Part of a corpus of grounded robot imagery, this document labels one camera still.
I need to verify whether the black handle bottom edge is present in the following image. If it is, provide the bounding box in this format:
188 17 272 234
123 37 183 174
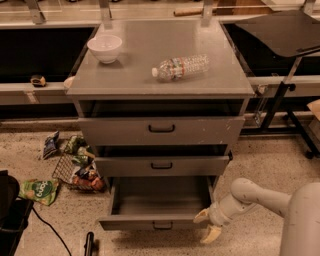
84 232 94 256

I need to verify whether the grey middle drawer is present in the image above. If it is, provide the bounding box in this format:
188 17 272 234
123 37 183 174
95 144 232 177

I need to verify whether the red snack bag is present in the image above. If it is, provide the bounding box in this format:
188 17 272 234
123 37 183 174
72 171 105 191

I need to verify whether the wire mesh basket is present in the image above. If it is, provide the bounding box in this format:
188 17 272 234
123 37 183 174
52 144 104 191

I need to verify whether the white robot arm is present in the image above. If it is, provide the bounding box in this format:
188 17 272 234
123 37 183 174
193 178 320 256

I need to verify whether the grey drawer cabinet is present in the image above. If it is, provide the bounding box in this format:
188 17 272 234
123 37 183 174
68 19 253 178

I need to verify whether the blue snack bag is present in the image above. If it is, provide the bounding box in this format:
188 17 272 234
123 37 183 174
43 131 59 159

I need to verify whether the black equipment at left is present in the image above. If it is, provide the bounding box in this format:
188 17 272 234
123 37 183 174
0 170 33 256

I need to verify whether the black stand with tray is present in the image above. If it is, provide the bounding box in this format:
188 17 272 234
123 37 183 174
226 10 320 159

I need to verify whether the grey drawer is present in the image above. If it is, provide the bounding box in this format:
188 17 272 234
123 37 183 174
95 144 232 177
99 176 217 230
78 99 244 146

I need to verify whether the green snack bag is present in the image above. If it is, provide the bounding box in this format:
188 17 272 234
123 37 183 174
19 179 59 206

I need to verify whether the white ceramic bowl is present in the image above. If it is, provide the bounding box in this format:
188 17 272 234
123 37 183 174
87 35 122 64

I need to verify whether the clear plastic water bottle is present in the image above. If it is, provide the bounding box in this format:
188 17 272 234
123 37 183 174
151 54 209 81

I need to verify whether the green snack packet in basket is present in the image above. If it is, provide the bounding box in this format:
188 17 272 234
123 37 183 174
64 135 87 155

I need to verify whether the grey top drawer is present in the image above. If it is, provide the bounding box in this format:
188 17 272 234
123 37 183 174
78 99 244 146

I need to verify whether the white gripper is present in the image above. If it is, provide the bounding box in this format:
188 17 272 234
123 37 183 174
193 201 232 244

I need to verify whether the black cable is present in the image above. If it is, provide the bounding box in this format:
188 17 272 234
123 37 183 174
31 206 73 256

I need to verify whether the grey bottom drawer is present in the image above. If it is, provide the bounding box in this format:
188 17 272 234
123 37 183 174
99 176 217 230

